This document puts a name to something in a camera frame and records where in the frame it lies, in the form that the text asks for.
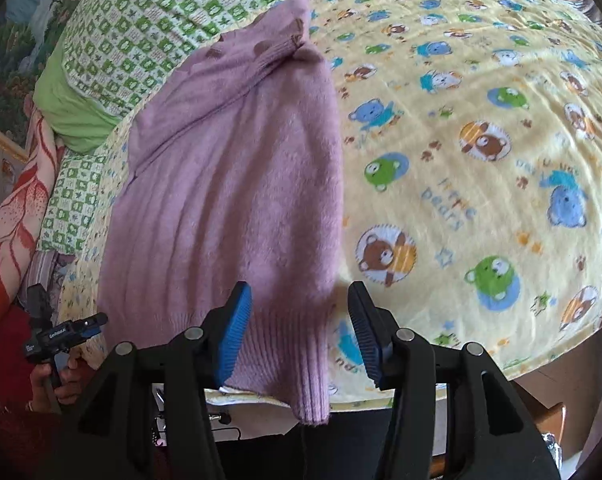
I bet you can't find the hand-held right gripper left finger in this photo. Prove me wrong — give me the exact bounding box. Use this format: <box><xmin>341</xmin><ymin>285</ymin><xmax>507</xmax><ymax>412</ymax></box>
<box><xmin>45</xmin><ymin>281</ymin><xmax>254</xmax><ymax>480</ymax></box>

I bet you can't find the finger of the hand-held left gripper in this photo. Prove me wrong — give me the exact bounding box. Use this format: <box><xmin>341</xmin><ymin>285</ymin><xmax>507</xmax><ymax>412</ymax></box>
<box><xmin>79</xmin><ymin>312</ymin><xmax>109</xmax><ymax>339</ymax></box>

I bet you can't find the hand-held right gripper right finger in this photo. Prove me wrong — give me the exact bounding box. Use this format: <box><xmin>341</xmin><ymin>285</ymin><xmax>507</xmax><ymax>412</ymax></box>
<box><xmin>347</xmin><ymin>281</ymin><xmax>562</xmax><ymax>480</ymax></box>

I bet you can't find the pink knitted sweater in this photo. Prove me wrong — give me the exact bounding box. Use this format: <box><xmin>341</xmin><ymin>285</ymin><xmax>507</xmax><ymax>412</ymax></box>
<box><xmin>95</xmin><ymin>0</ymin><xmax>346</xmax><ymax>426</ymax></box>

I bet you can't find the person's left forearm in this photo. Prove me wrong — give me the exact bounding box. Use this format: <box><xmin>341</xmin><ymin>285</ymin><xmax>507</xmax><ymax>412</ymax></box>
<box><xmin>0</xmin><ymin>400</ymin><xmax>82</xmax><ymax>480</ymax></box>

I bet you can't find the person's left hand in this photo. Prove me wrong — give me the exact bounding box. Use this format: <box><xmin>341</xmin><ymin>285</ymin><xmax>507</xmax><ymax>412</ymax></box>
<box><xmin>30</xmin><ymin>353</ymin><xmax>92</xmax><ymax>412</ymax></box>

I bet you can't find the red floral blanket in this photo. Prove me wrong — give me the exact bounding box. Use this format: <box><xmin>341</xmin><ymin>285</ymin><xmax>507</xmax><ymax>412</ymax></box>
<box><xmin>0</xmin><ymin>108</ymin><xmax>68</xmax><ymax>341</ymax></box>

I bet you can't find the yellow bear-print blanket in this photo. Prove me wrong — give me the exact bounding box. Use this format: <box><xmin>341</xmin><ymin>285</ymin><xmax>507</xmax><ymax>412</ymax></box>
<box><xmin>61</xmin><ymin>0</ymin><xmax>602</xmax><ymax>412</ymax></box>

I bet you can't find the plain green pillow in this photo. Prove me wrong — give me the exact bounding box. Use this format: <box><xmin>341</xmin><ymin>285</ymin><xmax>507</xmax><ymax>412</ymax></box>
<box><xmin>33</xmin><ymin>48</ymin><xmax>122</xmax><ymax>154</ymax></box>

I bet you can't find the landscape wall poster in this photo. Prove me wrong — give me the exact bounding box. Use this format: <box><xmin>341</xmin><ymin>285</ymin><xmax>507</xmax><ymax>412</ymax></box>
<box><xmin>0</xmin><ymin>0</ymin><xmax>112</xmax><ymax>126</ymax></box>

